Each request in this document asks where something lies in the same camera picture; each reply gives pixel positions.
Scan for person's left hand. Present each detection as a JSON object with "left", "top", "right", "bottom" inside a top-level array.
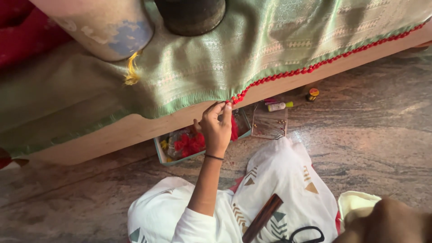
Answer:
[{"left": 193, "top": 101, "right": 233, "bottom": 158}]

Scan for person's right hand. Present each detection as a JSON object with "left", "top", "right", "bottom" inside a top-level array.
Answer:
[{"left": 333, "top": 197, "right": 432, "bottom": 243}]

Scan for red thread bundle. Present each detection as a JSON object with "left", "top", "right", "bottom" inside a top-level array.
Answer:
[{"left": 230, "top": 115, "right": 239, "bottom": 142}]

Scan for green silk saree fabric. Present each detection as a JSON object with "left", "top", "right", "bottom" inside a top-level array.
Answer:
[{"left": 0, "top": 0, "right": 432, "bottom": 159}]

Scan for red thread skein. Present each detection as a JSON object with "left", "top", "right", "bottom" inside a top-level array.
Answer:
[{"left": 173, "top": 132, "right": 206, "bottom": 158}]

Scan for cream cloth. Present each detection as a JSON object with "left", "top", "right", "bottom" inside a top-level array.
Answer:
[{"left": 337, "top": 191, "right": 383, "bottom": 234}]

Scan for clear plastic pin box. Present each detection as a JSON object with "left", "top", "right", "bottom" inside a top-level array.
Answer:
[{"left": 251, "top": 101, "right": 289, "bottom": 140}]

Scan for teal cardboard box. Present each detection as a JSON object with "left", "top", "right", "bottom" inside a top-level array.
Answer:
[{"left": 153, "top": 107, "right": 252, "bottom": 167}]

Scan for white bottle yellow cap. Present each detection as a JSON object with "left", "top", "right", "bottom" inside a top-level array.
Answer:
[{"left": 267, "top": 101, "right": 294, "bottom": 113}]

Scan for light wooden bench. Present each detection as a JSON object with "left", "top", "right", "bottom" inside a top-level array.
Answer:
[{"left": 18, "top": 24, "right": 432, "bottom": 167}]

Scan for white patterned garment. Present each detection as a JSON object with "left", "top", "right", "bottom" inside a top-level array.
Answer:
[{"left": 127, "top": 136, "right": 342, "bottom": 243}]

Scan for brown wooden stick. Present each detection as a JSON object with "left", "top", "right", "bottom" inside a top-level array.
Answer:
[{"left": 242, "top": 193, "right": 284, "bottom": 243}]

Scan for yellow thread tassel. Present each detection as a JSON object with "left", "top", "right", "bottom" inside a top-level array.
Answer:
[{"left": 124, "top": 51, "right": 142, "bottom": 86}]

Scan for gold thread spool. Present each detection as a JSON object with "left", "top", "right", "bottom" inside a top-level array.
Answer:
[{"left": 305, "top": 88, "right": 320, "bottom": 102}]

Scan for red tassel knot trim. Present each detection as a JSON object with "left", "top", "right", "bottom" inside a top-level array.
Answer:
[{"left": 229, "top": 22, "right": 427, "bottom": 105}]

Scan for dark metal pot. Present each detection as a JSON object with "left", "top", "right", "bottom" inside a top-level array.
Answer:
[{"left": 154, "top": 0, "right": 227, "bottom": 37}]

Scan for white blue painted cylinder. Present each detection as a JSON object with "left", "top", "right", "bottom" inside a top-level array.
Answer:
[{"left": 29, "top": 0, "right": 155, "bottom": 62}]

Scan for dark red cloth piece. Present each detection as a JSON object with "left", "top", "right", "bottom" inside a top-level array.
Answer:
[{"left": 0, "top": 148, "right": 30, "bottom": 170}]

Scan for black handled scissors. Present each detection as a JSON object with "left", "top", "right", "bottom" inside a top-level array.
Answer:
[{"left": 275, "top": 226, "right": 325, "bottom": 243}]

